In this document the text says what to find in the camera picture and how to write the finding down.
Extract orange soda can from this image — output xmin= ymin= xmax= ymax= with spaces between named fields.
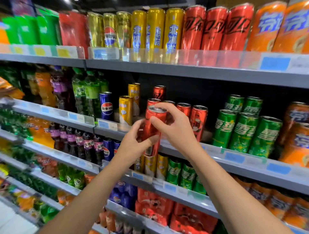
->
xmin=272 ymin=0 xmax=309 ymax=54
xmin=246 ymin=1 xmax=288 ymax=52
xmin=248 ymin=183 xmax=273 ymax=205
xmin=279 ymin=123 xmax=309 ymax=168
xmin=265 ymin=193 xmax=294 ymax=220
xmin=282 ymin=197 xmax=309 ymax=230
xmin=277 ymin=102 xmax=309 ymax=145
xmin=235 ymin=177 xmax=253 ymax=191

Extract person's right forearm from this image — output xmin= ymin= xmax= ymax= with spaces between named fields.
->
xmin=187 ymin=146 xmax=294 ymax=234

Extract row of small orange bottles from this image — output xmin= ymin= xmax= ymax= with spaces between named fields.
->
xmin=36 ymin=155 xmax=58 ymax=178

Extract rows of mixed small bottles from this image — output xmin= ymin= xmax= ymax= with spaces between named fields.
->
xmin=0 ymin=164 xmax=75 ymax=223

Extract slim yellow soda can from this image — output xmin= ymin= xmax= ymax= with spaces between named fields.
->
xmin=155 ymin=154 xmax=169 ymax=181
xmin=134 ymin=155 xmax=145 ymax=174
xmin=144 ymin=154 xmax=157 ymax=178

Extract green drink multipack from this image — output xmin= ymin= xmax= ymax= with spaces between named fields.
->
xmin=57 ymin=163 xmax=85 ymax=190
xmin=213 ymin=219 xmax=227 ymax=234

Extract red drink multipack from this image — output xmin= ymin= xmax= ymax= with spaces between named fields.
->
xmin=170 ymin=202 xmax=218 ymax=234
xmin=135 ymin=188 xmax=174 ymax=226

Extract grey metal shelf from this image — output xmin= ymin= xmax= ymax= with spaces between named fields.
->
xmin=0 ymin=43 xmax=309 ymax=234

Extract row of medium orange bottles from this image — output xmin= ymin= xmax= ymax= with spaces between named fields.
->
xmin=26 ymin=117 xmax=55 ymax=149

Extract cluster of green plastic bottles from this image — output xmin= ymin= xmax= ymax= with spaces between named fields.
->
xmin=71 ymin=67 xmax=109 ymax=120

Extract person's right hand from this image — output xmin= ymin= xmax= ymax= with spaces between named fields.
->
xmin=149 ymin=102 xmax=206 ymax=162

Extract row of medium green bottles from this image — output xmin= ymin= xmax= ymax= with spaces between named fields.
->
xmin=0 ymin=108 xmax=33 ymax=141

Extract cluster of dark green bottles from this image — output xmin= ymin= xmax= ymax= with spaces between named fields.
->
xmin=0 ymin=63 xmax=37 ymax=101

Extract row of yellow cans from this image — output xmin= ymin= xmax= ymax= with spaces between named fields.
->
xmin=87 ymin=8 xmax=185 ymax=64

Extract row of purple label bottles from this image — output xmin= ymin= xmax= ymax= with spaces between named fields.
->
xmin=49 ymin=123 xmax=84 ymax=157

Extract orange drink multipack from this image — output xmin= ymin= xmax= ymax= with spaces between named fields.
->
xmin=83 ymin=173 xmax=96 ymax=185

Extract blue drink multipack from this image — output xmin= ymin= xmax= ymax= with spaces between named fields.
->
xmin=109 ymin=181 xmax=138 ymax=212

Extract tall purple drink bottle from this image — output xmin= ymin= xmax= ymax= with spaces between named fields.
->
xmin=50 ymin=71 xmax=72 ymax=110

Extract person's left forearm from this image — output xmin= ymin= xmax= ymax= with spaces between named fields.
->
xmin=37 ymin=163 xmax=136 ymax=234

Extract green soda can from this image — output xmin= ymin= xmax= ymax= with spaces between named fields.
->
xmin=179 ymin=163 xmax=196 ymax=190
xmin=228 ymin=112 xmax=259 ymax=154
xmin=224 ymin=94 xmax=245 ymax=113
xmin=193 ymin=176 xmax=208 ymax=195
xmin=212 ymin=109 xmax=238 ymax=149
xmin=242 ymin=96 xmax=263 ymax=116
xmin=166 ymin=158 xmax=183 ymax=185
xmin=248 ymin=116 xmax=283 ymax=158

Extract person's left hand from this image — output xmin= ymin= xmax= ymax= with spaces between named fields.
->
xmin=111 ymin=119 xmax=160 ymax=174

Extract red soda can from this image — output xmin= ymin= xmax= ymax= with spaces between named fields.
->
xmin=200 ymin=6 xmax=229 ymax=67
xmin=180 ymin=4 xmax=207 ymax=66
xmin=153 ymin=85 xmax=166 ymax=102
xmin=217 ymin=3 xmax=255 ymax=68
xmin=141 ymin=105 xmax=168 ymax=158

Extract brown wooden panel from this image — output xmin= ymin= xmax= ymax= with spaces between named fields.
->
xmin=215 ymin=0 xmax=290 ymax=8

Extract tall orange drink bottle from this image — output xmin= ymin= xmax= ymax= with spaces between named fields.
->
xmin=34 ymin=70 xmax=56 ymax=108

